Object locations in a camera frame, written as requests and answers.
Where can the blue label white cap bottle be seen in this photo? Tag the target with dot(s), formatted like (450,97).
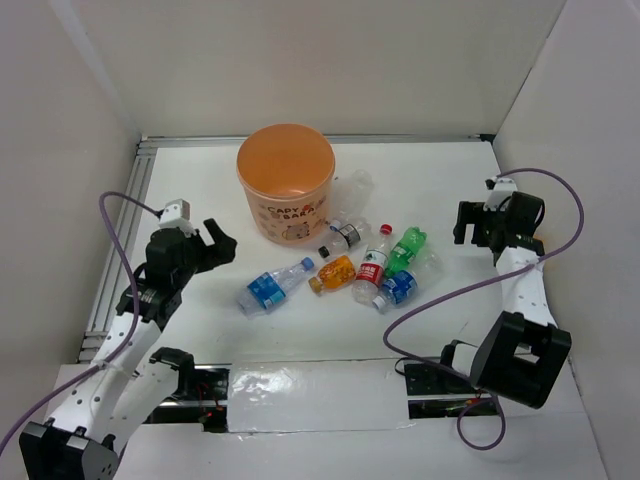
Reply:
(396,290)

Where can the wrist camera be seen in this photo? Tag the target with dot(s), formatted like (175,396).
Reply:
(176,214)
(499,190)

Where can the green soda bottle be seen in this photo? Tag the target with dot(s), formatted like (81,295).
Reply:
(405,250)

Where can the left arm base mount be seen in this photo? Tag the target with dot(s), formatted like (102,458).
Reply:
(202,401)

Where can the orange plastic capybara bin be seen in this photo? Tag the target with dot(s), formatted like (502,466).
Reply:
(286,171)

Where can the clear bottle black label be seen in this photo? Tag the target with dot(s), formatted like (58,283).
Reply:
(342,240)

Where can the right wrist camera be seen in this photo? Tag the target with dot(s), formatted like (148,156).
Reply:
(499,190)

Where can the clear bottle blue cap label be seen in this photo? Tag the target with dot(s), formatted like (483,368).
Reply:
(271,288)

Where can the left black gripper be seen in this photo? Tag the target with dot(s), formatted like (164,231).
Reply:
(220,252)

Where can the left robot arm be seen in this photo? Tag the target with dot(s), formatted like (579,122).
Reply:
(86,435)

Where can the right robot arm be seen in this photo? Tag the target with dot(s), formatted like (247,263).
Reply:
(524,351)

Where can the orange juice bottle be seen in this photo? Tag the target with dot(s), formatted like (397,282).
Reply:
(333,276)

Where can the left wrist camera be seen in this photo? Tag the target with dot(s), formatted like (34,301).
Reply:
(176,214)

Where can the clear crushed bottle by bin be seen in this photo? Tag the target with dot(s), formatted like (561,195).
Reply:
(354,195)

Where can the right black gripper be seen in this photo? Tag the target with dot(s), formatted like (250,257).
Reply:
(473,213)

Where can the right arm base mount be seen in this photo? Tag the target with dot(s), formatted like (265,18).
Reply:
(434,394)

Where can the water bottle red label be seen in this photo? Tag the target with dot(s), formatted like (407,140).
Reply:
(370,273)

